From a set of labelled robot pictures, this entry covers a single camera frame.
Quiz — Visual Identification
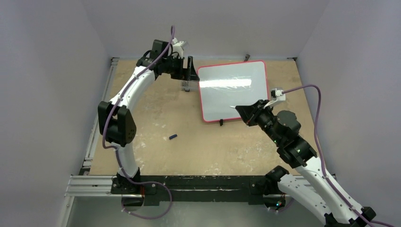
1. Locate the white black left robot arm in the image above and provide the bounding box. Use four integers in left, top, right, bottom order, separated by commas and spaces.
97, 38, 200, 193

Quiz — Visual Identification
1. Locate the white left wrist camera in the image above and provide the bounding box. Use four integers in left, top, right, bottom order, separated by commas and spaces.
171, 37, 188, 56

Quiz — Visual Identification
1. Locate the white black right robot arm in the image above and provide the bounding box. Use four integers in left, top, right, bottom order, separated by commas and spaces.
234, 100, 376, 227

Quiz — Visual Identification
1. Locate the black metal bracket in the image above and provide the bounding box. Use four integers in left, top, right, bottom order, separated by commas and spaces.
244, 54, 250, 62

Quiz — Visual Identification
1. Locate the pink framed whiteboard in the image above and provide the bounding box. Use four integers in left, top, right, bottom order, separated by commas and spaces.
198, 61, 269, 122

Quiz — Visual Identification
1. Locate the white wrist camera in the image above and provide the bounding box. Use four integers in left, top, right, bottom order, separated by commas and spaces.
263, 87, 286, 109
171, 37, 188, 56

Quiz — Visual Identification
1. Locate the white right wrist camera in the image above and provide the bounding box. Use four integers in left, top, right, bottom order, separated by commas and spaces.
263, 87, 286, 109

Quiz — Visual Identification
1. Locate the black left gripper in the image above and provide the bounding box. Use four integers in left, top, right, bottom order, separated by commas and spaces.
163, 55, 200, 81

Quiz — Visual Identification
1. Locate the clear plastic screw box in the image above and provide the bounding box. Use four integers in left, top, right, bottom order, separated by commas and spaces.
180, 80, 199, 92

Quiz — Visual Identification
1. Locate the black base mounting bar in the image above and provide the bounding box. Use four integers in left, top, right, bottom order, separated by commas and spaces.
111, 175, 292, 210

